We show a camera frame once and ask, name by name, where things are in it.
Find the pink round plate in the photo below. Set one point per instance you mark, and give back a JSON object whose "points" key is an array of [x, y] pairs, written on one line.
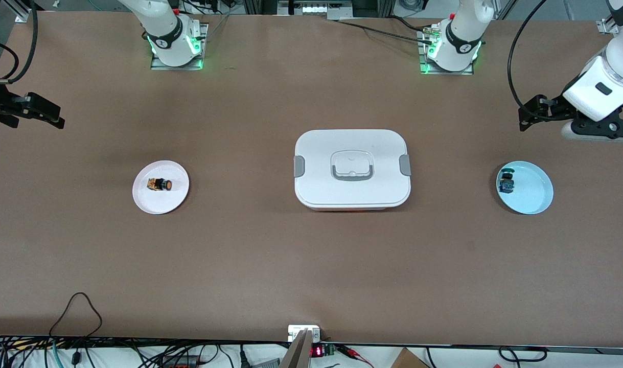
{"points": [[160, 202]]}

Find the white lunch box grey latches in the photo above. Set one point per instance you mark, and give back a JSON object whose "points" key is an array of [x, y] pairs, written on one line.
{"points": [[352, 191]]}

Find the white outlet box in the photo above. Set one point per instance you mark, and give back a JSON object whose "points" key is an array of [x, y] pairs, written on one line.
{"points": [[303, 329]]}

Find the metal base plate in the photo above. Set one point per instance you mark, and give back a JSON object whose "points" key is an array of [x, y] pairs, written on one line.
{"points": [[421, 61], [156, 64]]}

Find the brown cardboard box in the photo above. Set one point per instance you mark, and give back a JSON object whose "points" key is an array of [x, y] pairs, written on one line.
{"points": [[408, 360]]}

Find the grey aluminium bar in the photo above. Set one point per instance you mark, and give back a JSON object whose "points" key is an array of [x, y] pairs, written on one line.
{"points": [[298, 352]]}

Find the aluminium corner bracket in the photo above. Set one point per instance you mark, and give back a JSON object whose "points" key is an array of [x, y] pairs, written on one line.
{"points": [[21, 18], [607, 25]]}

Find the aluminium extrusion frame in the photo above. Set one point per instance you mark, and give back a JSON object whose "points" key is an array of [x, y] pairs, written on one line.
{"points": [[260, 6]]}

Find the red connector strip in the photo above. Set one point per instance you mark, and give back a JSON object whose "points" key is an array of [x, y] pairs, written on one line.
{"points": [[178, 362]]}

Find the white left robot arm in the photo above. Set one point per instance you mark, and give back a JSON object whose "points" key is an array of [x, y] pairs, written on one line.
{"points": [[462, 41]]}

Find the light blue round plate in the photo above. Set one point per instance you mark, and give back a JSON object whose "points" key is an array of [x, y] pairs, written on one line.
{"points": [[533, 191]]}

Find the orange push button switch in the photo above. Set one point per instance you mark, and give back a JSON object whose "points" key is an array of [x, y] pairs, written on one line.
{"points": [[160, 184]]}

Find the red digit display module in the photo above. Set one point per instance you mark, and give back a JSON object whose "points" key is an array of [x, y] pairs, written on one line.
{"points": [[319, 351]]}

